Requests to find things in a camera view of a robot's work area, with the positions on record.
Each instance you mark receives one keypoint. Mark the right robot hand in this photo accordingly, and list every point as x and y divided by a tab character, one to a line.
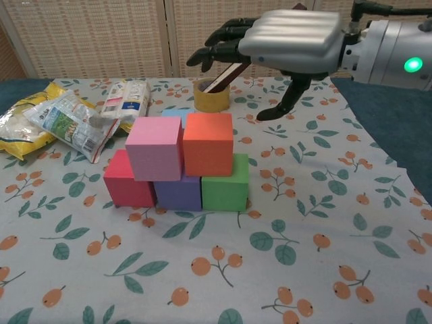
290	33

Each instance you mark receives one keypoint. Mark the orange foam cube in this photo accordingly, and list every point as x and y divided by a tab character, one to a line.
207	148

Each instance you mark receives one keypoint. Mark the green foam cube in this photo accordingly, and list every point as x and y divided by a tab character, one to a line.
222	194

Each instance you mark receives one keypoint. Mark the pink foam cube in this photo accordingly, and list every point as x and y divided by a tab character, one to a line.
153	150

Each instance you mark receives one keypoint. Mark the red foam cube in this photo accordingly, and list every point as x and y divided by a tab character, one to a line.
123	190

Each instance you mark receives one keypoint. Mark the dark red closed fan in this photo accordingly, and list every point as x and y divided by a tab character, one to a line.
226	76

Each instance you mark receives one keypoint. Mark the yellow tape roll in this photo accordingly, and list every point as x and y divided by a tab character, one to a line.
211	101

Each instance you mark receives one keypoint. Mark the light blue foam cube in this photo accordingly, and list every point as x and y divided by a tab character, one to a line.
172	113

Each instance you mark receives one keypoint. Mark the white carton box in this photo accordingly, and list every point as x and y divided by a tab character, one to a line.
128	98

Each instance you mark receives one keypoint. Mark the woven folding screen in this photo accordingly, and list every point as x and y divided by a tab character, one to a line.
101	33

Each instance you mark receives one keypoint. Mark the small yellow packet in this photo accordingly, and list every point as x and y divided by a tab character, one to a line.
124	126

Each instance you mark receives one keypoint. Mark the purple foam cube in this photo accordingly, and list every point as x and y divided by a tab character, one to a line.
177	195

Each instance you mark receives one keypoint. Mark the white green snack bag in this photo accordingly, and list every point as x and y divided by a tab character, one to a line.
67	125

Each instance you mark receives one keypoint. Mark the floral tablecloth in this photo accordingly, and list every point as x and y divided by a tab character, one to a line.
236	287

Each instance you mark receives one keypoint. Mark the yellow snack bag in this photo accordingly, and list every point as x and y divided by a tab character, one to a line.
20	148

